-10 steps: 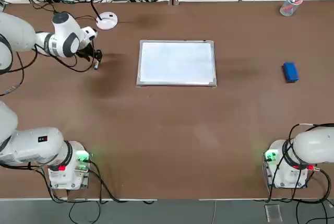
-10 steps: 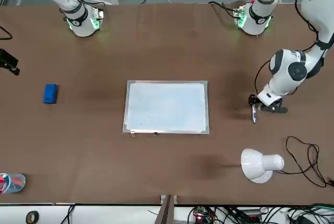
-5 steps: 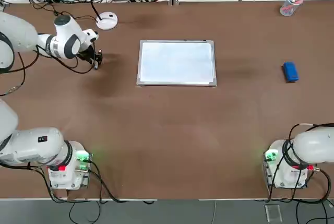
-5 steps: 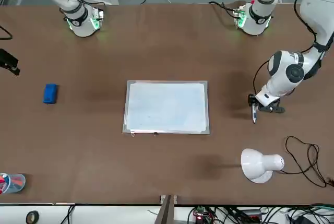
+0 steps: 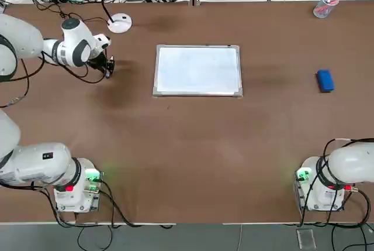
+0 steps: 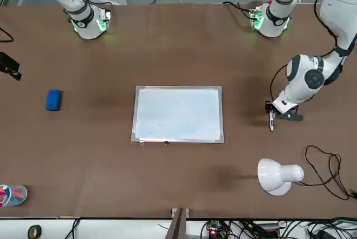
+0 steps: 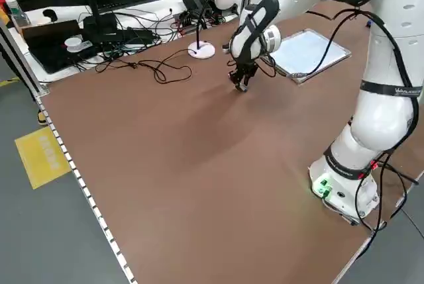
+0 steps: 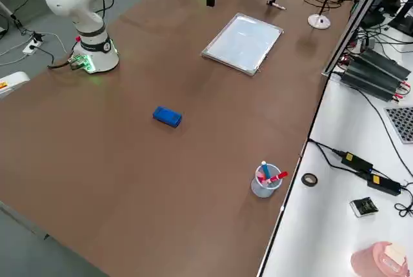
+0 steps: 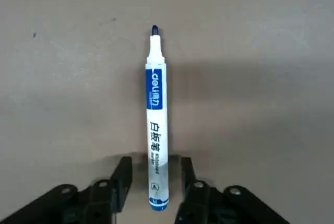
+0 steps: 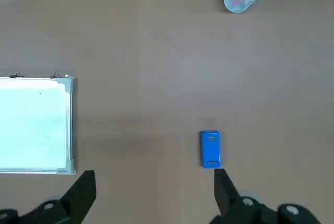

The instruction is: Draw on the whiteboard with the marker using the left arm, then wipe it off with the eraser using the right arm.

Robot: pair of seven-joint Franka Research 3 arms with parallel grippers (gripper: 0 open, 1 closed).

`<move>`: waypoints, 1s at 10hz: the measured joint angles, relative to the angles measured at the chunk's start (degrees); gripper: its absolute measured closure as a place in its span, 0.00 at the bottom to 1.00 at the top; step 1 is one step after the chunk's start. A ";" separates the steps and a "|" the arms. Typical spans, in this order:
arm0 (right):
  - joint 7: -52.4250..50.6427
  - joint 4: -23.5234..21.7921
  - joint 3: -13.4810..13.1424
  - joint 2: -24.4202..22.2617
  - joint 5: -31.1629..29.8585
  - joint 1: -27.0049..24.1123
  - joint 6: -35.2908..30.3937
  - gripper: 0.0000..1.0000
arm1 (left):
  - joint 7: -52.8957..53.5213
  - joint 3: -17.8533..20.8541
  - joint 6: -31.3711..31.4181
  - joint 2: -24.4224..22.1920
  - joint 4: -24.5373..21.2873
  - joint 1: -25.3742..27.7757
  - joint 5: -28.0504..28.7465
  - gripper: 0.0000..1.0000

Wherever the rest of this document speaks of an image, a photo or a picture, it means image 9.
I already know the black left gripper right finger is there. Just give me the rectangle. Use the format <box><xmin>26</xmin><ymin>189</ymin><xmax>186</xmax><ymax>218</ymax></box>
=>
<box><xmin>176</xmin><ymin>157</ymin><xmax>290</xmax><ymax>224</ymax></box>

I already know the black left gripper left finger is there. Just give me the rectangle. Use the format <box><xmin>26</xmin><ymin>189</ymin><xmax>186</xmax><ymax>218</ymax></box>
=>
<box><xmin>0</xmin><ymin>156</ymin><xmax>133</xmax><ymax>224</ymax></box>

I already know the white blue whiteboard marker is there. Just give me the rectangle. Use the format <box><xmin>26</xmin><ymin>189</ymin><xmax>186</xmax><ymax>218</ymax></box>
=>
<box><xmin>144</xmin><ymin>25</ymin><xmax>169</xmax><ymax>213</ymax></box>

